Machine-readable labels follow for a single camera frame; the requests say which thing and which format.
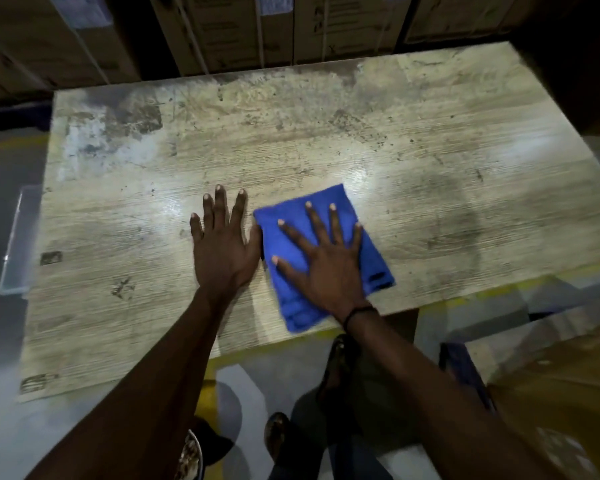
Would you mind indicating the person's right hand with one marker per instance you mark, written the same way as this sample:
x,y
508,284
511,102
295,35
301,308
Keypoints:
x,y
332,277

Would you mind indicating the person's left hand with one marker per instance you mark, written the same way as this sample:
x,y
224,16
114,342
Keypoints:
x,y
225,254

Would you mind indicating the person's right little finger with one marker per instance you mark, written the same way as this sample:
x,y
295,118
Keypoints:
x,y
356,239

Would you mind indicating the person's left middle finger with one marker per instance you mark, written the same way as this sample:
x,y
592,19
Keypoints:
x,y
221,207

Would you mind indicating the person's right thumb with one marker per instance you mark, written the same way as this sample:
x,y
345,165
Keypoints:
x,y
287,269

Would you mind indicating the person's left little finger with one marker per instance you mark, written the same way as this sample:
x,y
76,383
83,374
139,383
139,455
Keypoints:
x,y
196,227

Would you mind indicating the person's right middle finger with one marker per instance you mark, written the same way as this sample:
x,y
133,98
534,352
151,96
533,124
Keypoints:
x,y
317,223

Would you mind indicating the person's left thumb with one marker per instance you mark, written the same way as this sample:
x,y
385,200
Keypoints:
x,y
254,244

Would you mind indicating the blue cleaning cloth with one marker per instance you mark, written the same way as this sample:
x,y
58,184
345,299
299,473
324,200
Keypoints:
x,y
287,244

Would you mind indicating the person's left forearm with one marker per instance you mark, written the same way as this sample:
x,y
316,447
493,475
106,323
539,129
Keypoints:
x,y
145,394

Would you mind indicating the person's right forearm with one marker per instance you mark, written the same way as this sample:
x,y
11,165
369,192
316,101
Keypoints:
x,y
430,404

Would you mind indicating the black wristband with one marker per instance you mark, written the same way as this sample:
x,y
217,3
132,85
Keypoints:
x,y
358,311

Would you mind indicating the person's dark right shoe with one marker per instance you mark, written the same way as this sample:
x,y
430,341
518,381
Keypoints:
x,y
338,359

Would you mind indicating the person's dark shoe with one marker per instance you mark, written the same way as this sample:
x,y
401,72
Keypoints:
x,y
276,434
338,359

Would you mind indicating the person's dark left shoe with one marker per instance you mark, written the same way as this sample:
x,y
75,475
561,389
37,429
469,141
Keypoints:
x,y
276,434

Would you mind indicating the dark blue object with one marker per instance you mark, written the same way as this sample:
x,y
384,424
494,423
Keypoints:
x,y
462,369

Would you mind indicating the clear plastic tray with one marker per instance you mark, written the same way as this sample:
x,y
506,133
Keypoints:
x,y
19,244

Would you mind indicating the dark blue trousers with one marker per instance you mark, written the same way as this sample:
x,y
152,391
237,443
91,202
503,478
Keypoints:
x,y
360,444

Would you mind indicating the patterned round plate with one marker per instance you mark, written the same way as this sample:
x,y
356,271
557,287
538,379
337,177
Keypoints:
x,y
190,457

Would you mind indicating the yellowish cardboard box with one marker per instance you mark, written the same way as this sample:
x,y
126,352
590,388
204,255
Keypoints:
x,y
565,394

